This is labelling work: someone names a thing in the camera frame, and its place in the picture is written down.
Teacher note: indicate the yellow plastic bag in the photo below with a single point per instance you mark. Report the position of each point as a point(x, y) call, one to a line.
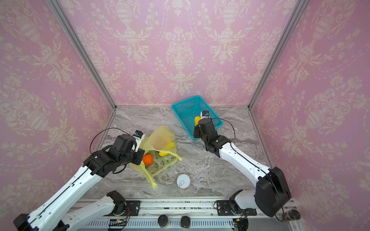
point(153, 145)

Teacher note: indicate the aluminium front rail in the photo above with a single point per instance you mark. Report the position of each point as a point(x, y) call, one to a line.
point(201, 210)

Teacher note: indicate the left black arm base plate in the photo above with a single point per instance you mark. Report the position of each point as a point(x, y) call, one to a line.
point(132, 208)

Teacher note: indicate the black round knob left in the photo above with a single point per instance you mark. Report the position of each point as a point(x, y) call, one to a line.
point(163, 221)

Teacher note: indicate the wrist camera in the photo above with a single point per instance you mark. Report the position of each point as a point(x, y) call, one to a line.
point(205, 114)
point(139, 137)

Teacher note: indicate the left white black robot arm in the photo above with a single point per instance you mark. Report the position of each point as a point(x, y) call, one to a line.
point(54, 215)

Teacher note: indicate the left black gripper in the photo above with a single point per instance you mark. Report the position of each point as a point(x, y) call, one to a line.
point(140, 153)

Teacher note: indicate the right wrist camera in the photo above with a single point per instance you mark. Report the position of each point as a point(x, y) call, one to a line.
point(205, 114)

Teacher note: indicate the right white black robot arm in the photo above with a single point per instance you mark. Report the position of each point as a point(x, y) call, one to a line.
point(271, 188)

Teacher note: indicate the black round knob right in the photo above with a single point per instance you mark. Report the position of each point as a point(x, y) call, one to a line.
point(185, 222)

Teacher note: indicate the black round knob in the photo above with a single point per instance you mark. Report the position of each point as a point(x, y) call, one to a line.
point(163, 221)
point(185, 222)

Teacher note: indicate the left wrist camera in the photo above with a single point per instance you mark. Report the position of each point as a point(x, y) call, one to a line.
point(139, 137)

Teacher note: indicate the teal plastic basket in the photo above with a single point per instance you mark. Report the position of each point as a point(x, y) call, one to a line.
point(188, 109)

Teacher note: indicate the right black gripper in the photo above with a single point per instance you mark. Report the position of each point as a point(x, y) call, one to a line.
point(198, 131)

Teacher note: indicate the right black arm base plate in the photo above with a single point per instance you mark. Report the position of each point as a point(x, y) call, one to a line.
point(228, 208)

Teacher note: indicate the yellow banana fruit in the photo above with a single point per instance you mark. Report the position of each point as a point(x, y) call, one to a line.
point(168, 147)

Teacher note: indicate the orange fruit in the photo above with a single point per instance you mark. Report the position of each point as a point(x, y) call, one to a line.
point(148, 159)

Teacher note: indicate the dark bottle right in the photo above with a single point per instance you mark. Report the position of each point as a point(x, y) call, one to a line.
point(291, 215)

